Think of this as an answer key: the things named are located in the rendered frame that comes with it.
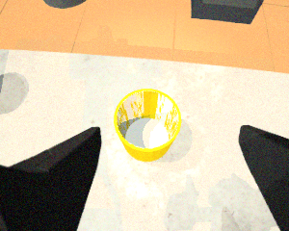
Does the yellow cup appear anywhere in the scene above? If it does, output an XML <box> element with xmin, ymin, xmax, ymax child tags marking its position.
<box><xmin>114</xmin><ymin>89</ymin><xmax>181</xmax><ymax>163</ymax></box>

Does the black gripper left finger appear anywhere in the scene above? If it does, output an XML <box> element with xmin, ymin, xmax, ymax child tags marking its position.
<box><xmin>0</xmin><ymin>127</ymin><xmax>101</xmax><ymax>231</ymax></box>

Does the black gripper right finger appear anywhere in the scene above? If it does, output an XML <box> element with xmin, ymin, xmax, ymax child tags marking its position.
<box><xmin>238</xmin><ymin>125</ymin><xmax>289</xmax><ymax>231</ymax></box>

